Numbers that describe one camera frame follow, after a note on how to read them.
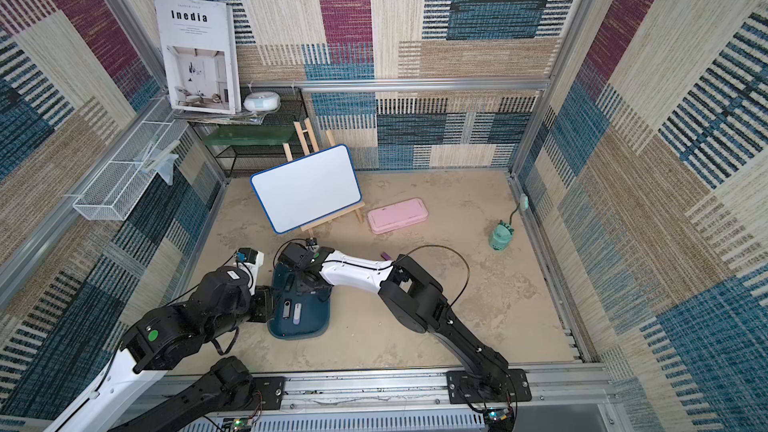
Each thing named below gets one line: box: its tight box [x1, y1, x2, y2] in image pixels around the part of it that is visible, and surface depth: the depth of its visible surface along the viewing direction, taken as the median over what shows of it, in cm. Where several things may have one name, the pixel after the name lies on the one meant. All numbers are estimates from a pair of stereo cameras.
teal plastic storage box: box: [267, 263, 332, 340], surface depth 84 cm
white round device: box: [243, 91, 281, 112], surface depth 89 cm
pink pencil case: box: [367, 197, 429, 235], surface depth 108 cm
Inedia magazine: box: [154, 0, 242, 115], surface depth 79 cm
